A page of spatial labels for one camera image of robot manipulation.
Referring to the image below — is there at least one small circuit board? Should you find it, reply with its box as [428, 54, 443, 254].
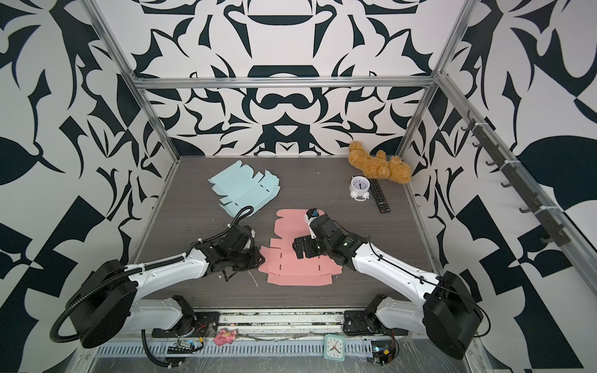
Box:
[371, 339, 400, 365]
[167, 338, 205, 354]

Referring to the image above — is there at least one black wall hook rack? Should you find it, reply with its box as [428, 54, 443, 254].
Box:
[463, 118, 572, 247]

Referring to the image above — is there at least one white alarm clock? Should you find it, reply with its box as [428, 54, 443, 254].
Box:
[349, 176, 371, 201]

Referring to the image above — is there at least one pink paper box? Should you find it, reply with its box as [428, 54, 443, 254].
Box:
[259, 209, 342, 287]

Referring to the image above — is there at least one small circuit board right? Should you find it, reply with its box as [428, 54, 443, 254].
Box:
[371, 339, 400, 365]

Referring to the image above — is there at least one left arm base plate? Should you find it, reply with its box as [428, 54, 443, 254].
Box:
[151, 312, 220, 338]

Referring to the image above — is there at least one black remote control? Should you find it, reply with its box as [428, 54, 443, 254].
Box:
[369, 179, 391, 214]

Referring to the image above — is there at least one light blue flat paper box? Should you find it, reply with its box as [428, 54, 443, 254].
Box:
[208, 160, 281, 217]

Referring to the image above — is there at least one small circuit board left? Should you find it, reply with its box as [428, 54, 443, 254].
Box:
[167, 338, 205, 354]

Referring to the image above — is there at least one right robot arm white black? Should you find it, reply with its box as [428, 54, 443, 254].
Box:
[292, 209, 487, 360]

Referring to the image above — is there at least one brown teddy bear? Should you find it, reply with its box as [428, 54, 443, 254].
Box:
[348, 141, 412, 184]

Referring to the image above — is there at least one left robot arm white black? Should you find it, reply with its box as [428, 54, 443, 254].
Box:
[50, 225, 264, 348]

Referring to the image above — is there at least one pink small toy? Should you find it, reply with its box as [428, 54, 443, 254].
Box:
[213, 329, 238, 347]

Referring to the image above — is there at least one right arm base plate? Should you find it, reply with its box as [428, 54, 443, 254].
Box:
[342, 310, 409, 337]

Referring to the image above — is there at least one teal square clock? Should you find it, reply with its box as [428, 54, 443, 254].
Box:
[323, 334, 345, 361]

